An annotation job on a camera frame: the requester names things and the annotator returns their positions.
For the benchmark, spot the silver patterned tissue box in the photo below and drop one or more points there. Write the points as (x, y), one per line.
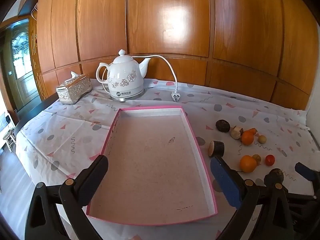
(72, 90)

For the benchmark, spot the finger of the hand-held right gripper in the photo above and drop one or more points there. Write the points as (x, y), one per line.
(303, 170)

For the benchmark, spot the dark brown water chestnut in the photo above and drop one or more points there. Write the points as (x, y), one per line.
(274, 174)
(223, 125)

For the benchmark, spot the small wooden stool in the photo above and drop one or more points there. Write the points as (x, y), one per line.
(9, 137)

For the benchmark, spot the white floral ceramic kettle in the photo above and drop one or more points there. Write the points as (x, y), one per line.
(125, 75)

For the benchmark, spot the wooden door with glass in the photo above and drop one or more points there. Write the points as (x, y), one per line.
(22, 67)

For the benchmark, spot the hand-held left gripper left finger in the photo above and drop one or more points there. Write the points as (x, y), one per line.
(95, 172)

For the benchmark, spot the orange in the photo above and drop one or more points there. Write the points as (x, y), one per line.
(247, 138)
(248, 163)

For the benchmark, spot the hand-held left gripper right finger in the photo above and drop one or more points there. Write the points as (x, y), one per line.
(225, 180)

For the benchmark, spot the red cherry tomato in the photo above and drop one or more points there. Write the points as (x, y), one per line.
(270, 160)

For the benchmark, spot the small kumquat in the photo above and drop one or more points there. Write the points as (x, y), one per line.
(253, 130)

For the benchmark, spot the pink shallow cardboard tray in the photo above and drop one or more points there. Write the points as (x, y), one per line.
(155, 167)

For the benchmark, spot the white patterned tablecloth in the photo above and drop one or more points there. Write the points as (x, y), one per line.
(62, 130)

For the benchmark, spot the small beige round longan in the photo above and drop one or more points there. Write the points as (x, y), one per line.
(262, 139)

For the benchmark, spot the white tissue paper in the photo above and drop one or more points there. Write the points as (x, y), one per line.
(73, 76)

